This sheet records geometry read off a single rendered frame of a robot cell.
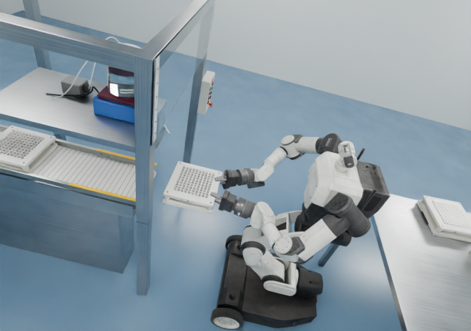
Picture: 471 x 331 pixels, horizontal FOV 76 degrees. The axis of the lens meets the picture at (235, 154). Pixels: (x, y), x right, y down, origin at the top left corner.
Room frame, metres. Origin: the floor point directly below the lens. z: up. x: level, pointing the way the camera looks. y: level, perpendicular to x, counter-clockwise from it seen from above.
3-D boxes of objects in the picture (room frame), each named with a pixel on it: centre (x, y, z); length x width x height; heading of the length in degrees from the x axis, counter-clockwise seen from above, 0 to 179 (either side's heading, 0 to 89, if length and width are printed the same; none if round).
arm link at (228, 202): (0.98, -0.05, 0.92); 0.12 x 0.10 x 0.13; 83
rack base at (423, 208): (1.34, -1.30, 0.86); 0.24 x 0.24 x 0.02; 6
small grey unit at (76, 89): (1.08, 0.75, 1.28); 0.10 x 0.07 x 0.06; 92
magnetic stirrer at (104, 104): (1.08, 0.52, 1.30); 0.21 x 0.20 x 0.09; 2
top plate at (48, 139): (1.02, 1.08, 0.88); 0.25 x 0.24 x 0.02; 1
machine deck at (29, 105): (1.02, 0.69, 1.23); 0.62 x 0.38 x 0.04; 92
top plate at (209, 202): (1.05, 0.16, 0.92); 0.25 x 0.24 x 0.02; 1
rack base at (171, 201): (1.05, 0.16, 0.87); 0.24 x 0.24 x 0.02; 1
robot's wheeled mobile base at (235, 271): (1.07, -0.45, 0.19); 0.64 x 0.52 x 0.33; 91
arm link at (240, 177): (1.17, -0.03, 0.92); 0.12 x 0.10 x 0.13; 123
